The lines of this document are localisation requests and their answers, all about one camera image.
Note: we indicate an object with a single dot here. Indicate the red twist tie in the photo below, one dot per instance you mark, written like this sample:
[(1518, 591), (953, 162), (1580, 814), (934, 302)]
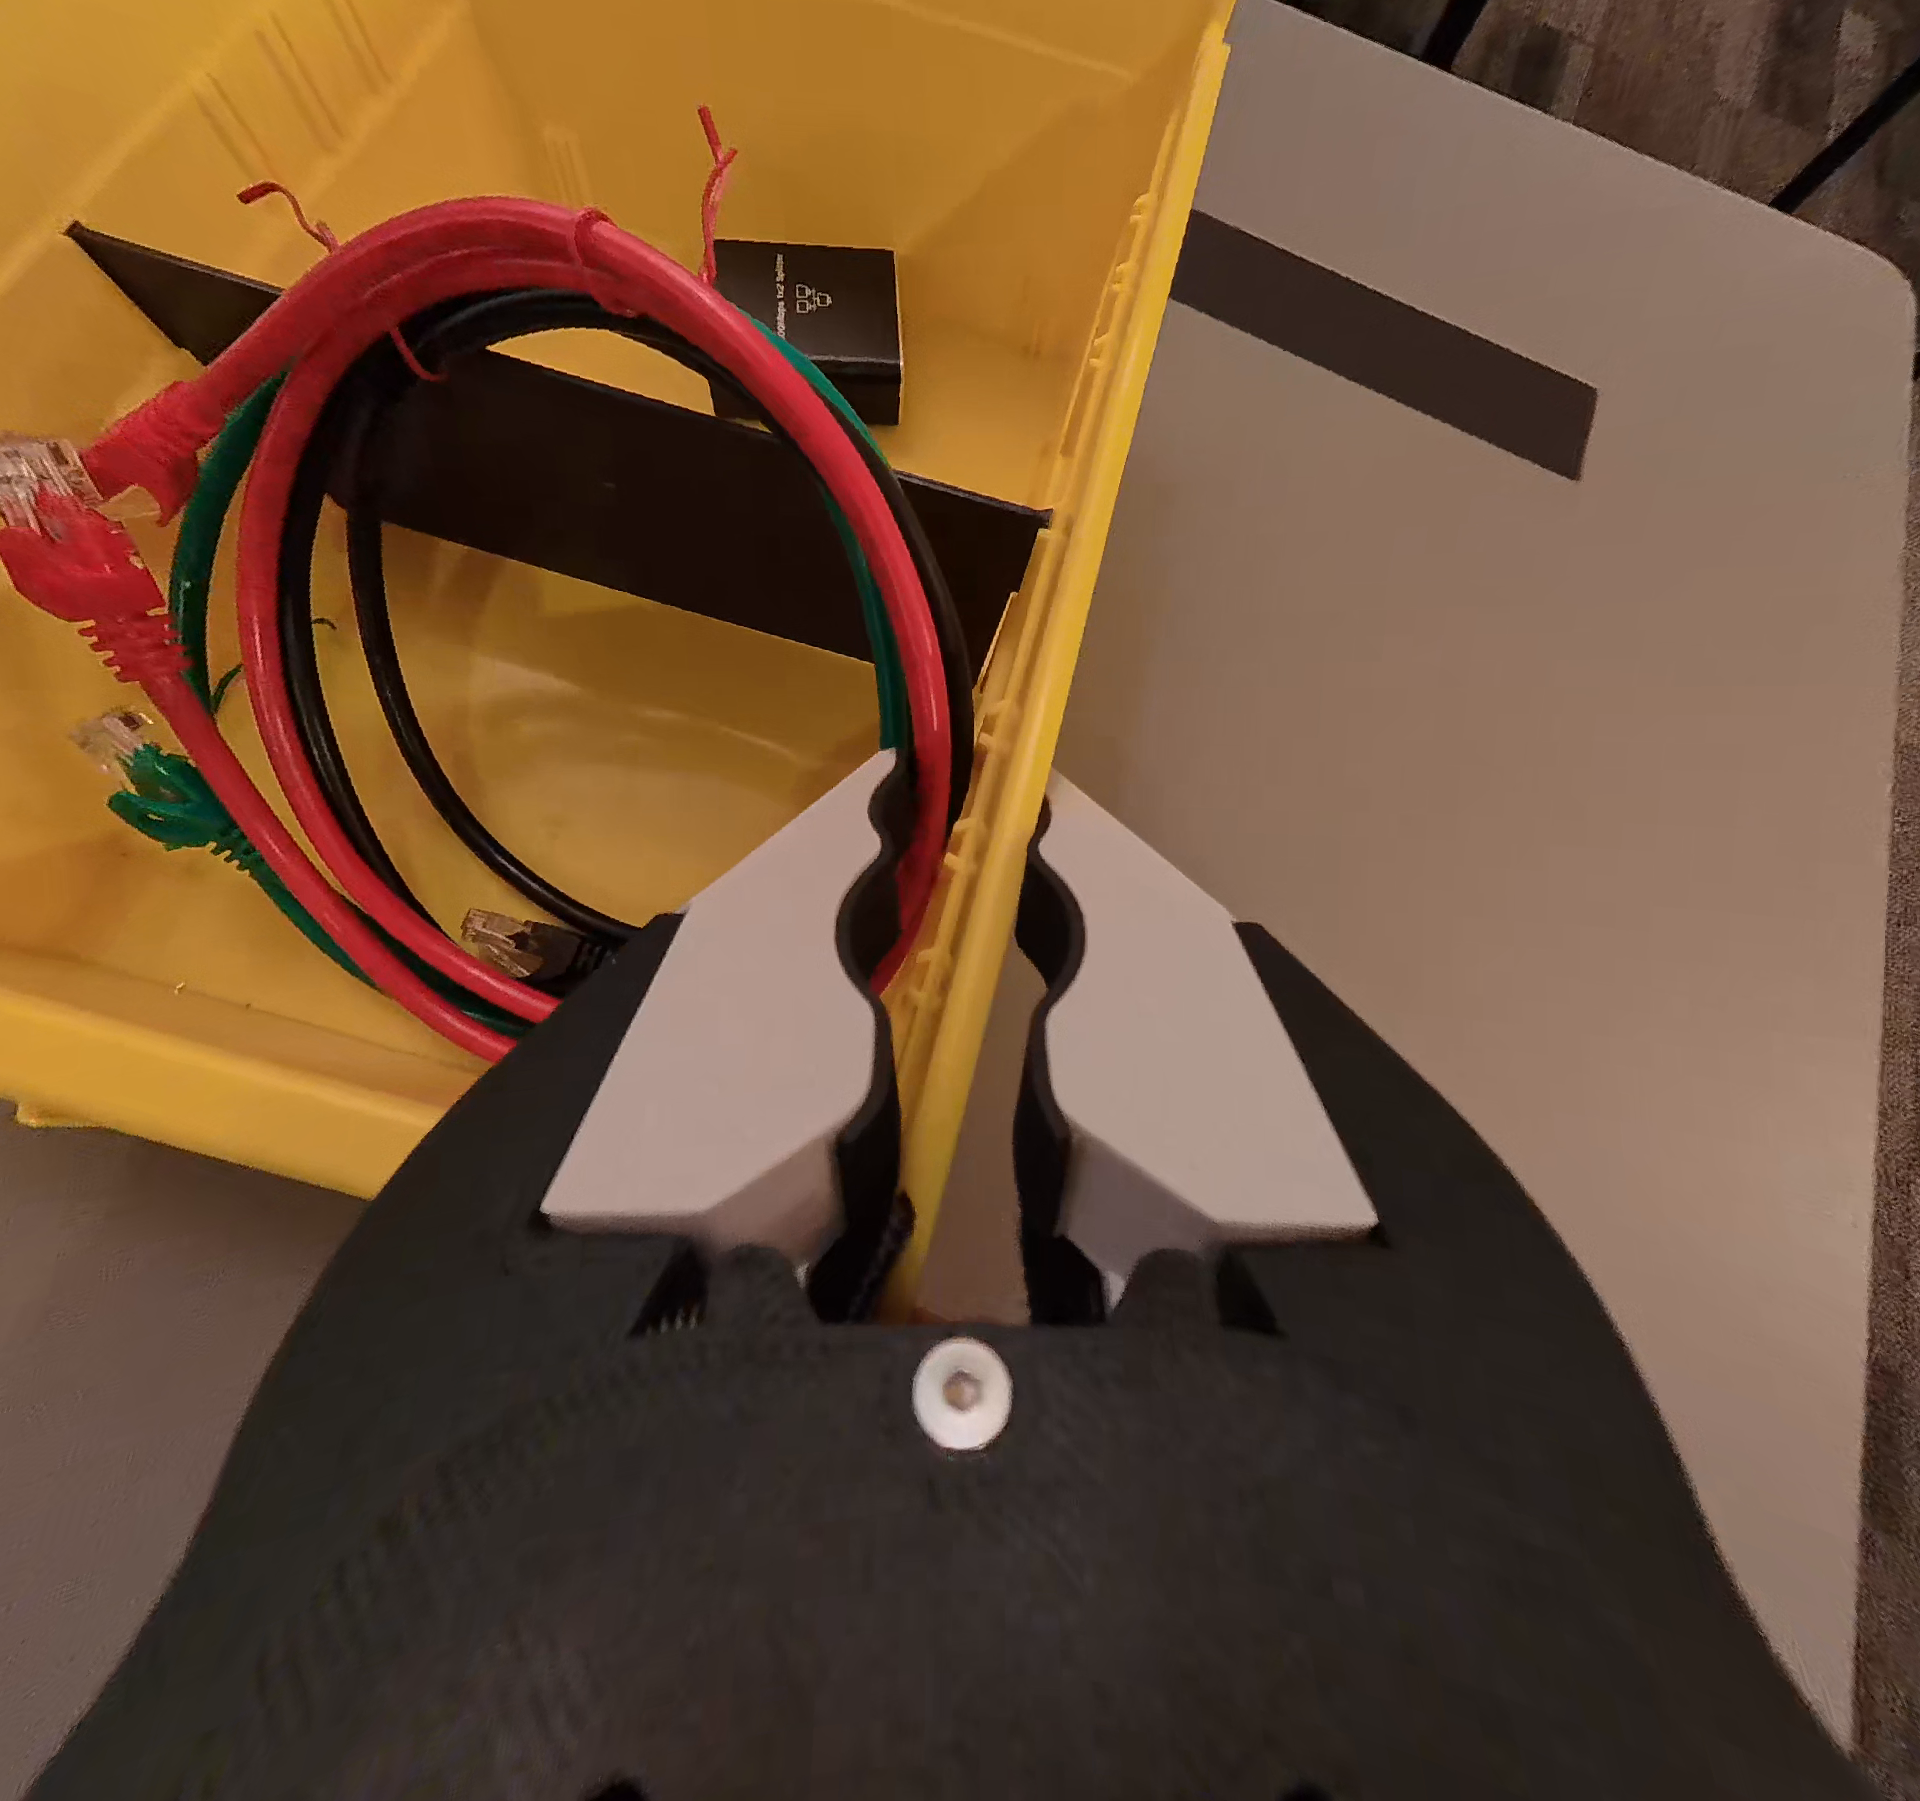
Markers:
[(411, 355), (590, 257), (300, 205)]

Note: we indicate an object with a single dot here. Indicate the yellow plastic bin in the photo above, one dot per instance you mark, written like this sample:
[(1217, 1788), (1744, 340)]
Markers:
[(676, 30)]

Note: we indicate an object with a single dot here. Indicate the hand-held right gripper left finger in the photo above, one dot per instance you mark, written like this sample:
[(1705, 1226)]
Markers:
[(721, 1066)]

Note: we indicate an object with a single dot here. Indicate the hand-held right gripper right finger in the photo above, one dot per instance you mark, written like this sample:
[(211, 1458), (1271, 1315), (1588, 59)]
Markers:
[(1198, 1079)]

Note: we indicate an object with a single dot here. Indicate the black bin divider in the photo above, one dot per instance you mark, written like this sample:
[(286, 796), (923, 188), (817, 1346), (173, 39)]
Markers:
[(600, 482)]

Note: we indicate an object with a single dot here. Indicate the black ethernet splitter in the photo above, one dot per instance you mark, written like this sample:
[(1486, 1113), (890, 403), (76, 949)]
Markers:
[(810, 316)]

